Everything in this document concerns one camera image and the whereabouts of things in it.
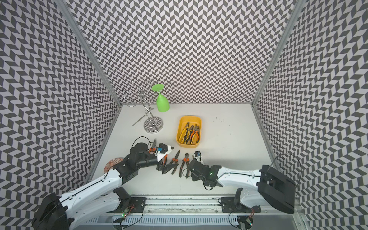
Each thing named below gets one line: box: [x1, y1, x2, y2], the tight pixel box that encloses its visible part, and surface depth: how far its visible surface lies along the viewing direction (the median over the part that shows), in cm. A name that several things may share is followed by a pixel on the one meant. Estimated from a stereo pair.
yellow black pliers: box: [178, 121, 190, 144], surface depth 101 cm
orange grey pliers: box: [189, 123, 200, 145], surface depth 99 cm
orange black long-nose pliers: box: [179, 152, 190, 179], surface depth 90 cm
